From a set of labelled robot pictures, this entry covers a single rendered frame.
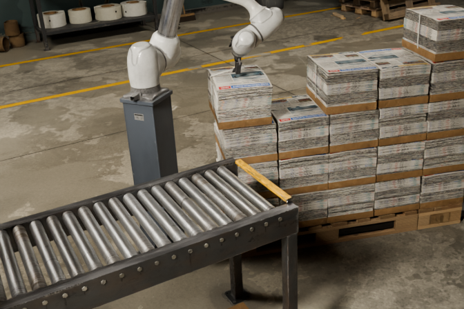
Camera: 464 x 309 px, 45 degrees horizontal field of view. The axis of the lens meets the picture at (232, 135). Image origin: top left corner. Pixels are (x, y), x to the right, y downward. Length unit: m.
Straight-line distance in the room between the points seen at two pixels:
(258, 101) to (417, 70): 0.89
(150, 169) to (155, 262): 1.11
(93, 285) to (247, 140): 1.31
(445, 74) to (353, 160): 0.68
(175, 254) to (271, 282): 1.18
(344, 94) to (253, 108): 0.51
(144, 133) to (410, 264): 1.64
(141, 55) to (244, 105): 0.58
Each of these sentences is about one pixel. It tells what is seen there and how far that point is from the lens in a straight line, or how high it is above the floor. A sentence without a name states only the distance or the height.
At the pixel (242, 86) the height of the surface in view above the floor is 1.06.
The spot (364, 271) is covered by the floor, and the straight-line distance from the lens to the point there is 3.27.
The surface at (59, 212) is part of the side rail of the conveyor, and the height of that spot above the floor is 0.80.
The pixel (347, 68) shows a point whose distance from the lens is 3.06.
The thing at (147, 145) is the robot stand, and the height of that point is 0.74.
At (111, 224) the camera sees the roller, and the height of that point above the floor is 0.80.
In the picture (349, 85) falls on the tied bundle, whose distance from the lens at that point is 3.04.
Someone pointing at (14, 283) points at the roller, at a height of 0.80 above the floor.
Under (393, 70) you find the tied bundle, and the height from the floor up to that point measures 1.04.
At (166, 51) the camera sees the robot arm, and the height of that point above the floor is 1.20.
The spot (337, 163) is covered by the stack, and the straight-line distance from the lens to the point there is 3.19.
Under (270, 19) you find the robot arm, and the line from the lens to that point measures 2.69.
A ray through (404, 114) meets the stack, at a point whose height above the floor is 0.78.
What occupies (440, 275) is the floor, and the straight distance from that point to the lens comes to 3.32.
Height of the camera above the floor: 1.97
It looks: 24 degrees down
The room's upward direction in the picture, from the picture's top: 3 degrees counter-clockwise
